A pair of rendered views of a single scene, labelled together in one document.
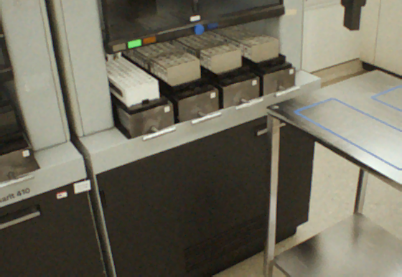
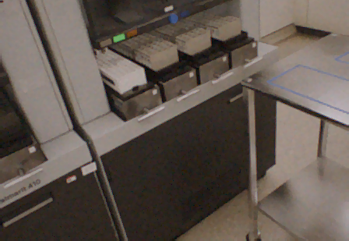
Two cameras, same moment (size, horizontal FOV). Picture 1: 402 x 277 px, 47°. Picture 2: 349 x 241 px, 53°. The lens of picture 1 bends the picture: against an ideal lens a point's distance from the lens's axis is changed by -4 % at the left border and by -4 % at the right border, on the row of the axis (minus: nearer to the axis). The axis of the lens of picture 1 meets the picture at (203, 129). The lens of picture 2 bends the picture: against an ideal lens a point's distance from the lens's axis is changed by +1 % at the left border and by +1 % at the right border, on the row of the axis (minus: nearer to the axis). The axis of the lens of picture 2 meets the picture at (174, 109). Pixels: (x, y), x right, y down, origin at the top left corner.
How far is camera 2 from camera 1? 23 cm
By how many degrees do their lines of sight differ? 3
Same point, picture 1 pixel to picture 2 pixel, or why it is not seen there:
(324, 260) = (301, 202)
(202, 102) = (183, 82)
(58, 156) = (64, 145)
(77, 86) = (73, 81)
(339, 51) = (276, 19)
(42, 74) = (37, 76)
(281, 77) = (245, 51)
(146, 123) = (138, 106)
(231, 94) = (206, 71)
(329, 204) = (288, 146)
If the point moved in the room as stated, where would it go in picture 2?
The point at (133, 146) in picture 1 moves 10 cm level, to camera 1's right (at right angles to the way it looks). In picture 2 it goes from (129, 127) to (160, 122)
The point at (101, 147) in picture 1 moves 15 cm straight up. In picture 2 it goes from (102, 132) to (88, 90)
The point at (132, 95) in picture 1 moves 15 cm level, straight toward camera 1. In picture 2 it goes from (123, 83) to (129, 106)
